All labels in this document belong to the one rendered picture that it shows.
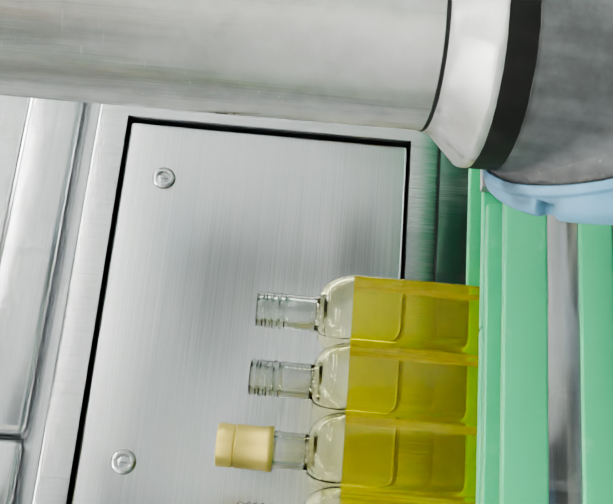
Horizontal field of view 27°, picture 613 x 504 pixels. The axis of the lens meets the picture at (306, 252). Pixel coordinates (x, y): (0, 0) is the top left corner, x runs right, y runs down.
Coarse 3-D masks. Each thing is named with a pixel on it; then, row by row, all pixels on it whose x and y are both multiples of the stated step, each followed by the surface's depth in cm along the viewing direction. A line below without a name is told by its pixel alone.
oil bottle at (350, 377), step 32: (320, 352) 99; (352, 352) 98; (384, 352) 98; (416, 352) 98; (448, 352) 98; (320, 384) 97; (352, 384) 97; (384, 384) 97; (416, 384) 97; (448, 384) 97; (320, 416) 99; (416, 416) 97; (448, 416) 96
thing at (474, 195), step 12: (468, 180) 113; (468, 192) 112; (480, 192) 112; (468, 204) 111; (480, 204) 111; (468, 216) 111; (480, 216) 110; (468, 228) 110; (480, 228) 110; (468, 240) 110; (480, 240) 109; (468, 252) 109; (468, 264) 108; (468, 276) 108
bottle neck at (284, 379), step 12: (252, 360) 99; (264, 360) 100; (276, 360) 100; (252, 372) 98; (264, 372) 98; (276, 372) 98; (288, 372) 98; (300, 372) 99; (252, 384) 98; (264, 384) 98; (276, 384) 98; (288, 384) 98; (300, 384) 98; (276, 396) 99; (288, 396) 99; (300, 396) 99
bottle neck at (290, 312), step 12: (264, 300) 101; (276, 300) 101; (288, 300) 101; (300, 300) 101; (312, 300) 101; (264, 312) 101; (276, 312) 101; (288, 312) 101; (300, 312) 101; (312, 312) 101; (264, 324) 101; (276, 324) 101; (288, 324) 101; (300, 324) 101; (312, 324) 101
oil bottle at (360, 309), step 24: (336, 288) 100; (360, 288) 100; (384, 288) 100; (408, 288) 101; (432, 288) 101; (456, 288) 101; (336, 312) 100; (360, 312) 99; (384, 312) 100; (408, 312) 100; (432, 312) 100; (456, 312) 100; (336, 336) 99; (360, 336) 99; (384, 336) 99; (408, 336) 99; (432, 336) 99; (456, 336) 99
